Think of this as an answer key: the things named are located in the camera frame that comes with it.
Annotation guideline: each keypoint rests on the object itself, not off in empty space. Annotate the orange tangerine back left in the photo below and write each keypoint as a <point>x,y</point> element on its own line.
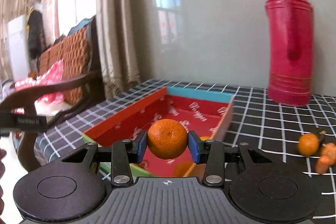
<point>308,144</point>

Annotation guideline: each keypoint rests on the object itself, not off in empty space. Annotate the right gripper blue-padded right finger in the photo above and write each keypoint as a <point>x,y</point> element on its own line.
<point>211,153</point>

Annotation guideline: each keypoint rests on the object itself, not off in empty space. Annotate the dark wooden armchair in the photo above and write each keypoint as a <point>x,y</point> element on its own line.
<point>81,85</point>

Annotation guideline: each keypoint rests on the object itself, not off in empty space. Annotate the red thermos flask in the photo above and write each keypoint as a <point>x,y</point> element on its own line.
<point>291,51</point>

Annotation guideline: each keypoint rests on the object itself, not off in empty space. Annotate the black white checkered tablecloth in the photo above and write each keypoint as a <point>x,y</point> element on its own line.
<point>257,120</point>

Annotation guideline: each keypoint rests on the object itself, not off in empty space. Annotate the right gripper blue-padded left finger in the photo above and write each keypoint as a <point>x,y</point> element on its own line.
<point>124,153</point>

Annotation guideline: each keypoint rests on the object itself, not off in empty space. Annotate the small orange tangerine piece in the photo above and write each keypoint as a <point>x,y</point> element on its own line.
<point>323,164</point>

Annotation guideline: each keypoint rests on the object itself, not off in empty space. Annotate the large orange tangerine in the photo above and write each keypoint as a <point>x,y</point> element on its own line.
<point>167,139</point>

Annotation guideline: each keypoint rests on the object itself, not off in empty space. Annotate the beige curtain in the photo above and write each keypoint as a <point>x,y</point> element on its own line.
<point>118,59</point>

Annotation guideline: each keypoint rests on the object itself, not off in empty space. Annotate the pink plastic bag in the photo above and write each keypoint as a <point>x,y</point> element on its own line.
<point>52,76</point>

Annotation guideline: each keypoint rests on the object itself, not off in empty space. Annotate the tangerine inside box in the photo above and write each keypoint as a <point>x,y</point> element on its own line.
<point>203,138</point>

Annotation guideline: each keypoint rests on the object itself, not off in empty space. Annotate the orange tangerine middle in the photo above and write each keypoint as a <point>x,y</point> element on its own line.
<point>329,150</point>

